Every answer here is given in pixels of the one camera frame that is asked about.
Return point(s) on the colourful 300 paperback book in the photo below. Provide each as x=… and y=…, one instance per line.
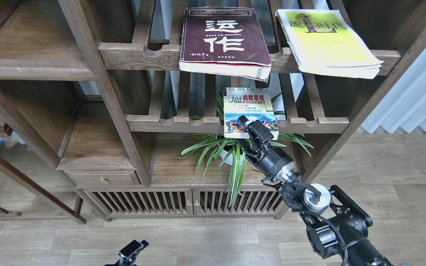
x=253, y=103

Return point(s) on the white pleated curtain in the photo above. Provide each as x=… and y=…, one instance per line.
x=403, y=109

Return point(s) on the right slatted cabinet door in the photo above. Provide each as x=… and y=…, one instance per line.
x=251, y=202

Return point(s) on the yellow cover book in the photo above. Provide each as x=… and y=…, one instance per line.
x=324, y=44

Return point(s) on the dark wooden bookshelf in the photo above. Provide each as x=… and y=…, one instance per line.
x=82, y=82

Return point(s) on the small wooden drawer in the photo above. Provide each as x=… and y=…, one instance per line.
x=84, y=179

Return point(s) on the white plant pot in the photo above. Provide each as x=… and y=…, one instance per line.
x=228, y=153

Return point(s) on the maroon book white characters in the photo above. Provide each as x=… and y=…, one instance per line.
x=224, y=41

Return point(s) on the slatted cabinet door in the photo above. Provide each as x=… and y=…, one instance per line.
x=144, y=203
x=251, y=202

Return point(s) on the green spider plant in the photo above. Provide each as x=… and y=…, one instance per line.
x=213, y=143

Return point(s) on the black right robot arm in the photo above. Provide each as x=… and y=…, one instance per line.
x=335, y=224

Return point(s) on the wooden side furniture frame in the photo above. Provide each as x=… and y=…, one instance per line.
x=63, y=211

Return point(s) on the left slatted cabinet door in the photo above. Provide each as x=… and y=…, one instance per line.
x=144, y=203

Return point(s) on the brass drawer knob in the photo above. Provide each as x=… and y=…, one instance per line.
x=103, y=180

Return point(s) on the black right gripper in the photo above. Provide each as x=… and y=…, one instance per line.
x=274, y=163

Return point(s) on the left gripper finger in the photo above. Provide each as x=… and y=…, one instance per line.
x=126, y=262
x=132, y=250

